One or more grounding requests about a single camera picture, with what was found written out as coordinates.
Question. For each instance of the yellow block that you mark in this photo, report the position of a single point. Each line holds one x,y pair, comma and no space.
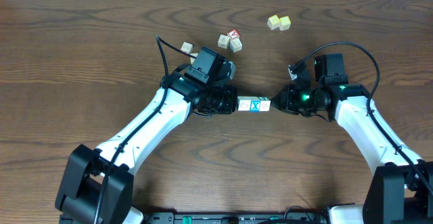
193,57
273,22
285,23

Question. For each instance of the white block in cluster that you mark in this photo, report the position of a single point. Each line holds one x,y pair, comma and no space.
223,41

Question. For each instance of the green J block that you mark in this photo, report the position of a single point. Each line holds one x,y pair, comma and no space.
265,104

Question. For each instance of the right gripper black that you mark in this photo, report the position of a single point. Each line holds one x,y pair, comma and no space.
288,93

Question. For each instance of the blue block in cluster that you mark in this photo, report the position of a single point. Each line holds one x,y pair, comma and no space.
235,45

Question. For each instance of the yellow block near centre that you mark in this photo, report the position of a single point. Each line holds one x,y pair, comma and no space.
193,57

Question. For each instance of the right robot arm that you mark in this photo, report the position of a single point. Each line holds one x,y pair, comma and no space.
401,188

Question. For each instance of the white red block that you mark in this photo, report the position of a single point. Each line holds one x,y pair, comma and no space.
187,47

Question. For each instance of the yellow block far right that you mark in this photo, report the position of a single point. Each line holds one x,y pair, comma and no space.
285,23

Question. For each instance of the red A block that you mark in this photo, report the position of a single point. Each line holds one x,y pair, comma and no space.
233,34

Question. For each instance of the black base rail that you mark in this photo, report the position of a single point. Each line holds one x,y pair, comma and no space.
220,218

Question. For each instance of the blue X block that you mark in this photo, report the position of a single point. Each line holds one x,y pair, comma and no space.
255,104

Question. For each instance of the plain white block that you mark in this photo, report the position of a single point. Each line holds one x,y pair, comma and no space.
244,103

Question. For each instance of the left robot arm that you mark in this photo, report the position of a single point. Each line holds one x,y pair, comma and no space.
97,185

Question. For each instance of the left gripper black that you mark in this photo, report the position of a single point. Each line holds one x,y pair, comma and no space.
233,98

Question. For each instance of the yellow block far left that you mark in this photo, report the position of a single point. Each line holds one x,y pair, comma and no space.
273,22

